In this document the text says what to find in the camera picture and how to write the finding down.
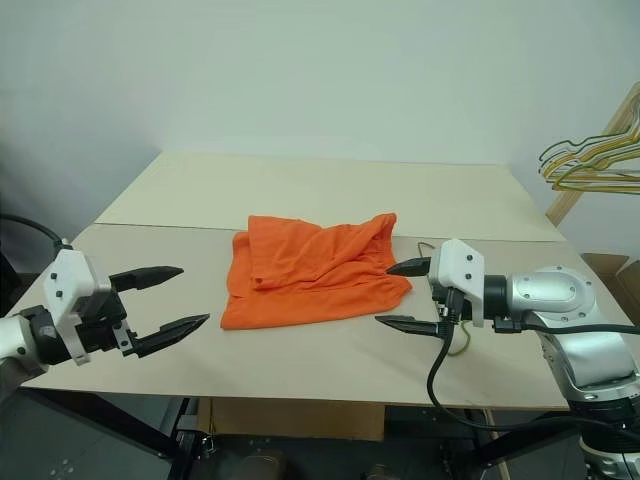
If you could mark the open cardboard box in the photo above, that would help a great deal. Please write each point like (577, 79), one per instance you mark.
(607, 272)

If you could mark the orange t-shirt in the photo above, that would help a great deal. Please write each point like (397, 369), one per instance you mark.
(310, 280)

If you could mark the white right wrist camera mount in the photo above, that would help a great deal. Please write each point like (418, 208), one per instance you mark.
(457, 265)

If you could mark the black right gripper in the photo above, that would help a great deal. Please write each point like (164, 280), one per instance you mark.
(452, 305)

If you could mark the black metal table frame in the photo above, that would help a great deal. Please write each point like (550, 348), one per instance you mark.
(125, 430)

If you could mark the wooden clothes rack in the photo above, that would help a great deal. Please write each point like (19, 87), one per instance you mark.
(565, 202)

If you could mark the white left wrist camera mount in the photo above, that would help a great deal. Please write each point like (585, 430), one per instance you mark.
(67, 280)

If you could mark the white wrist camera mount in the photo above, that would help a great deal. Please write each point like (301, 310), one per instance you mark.
(457, 265)
(67, 280)

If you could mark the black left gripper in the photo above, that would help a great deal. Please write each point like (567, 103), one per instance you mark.
(100, 320)

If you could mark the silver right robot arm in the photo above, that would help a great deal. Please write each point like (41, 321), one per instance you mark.
(555, 295)

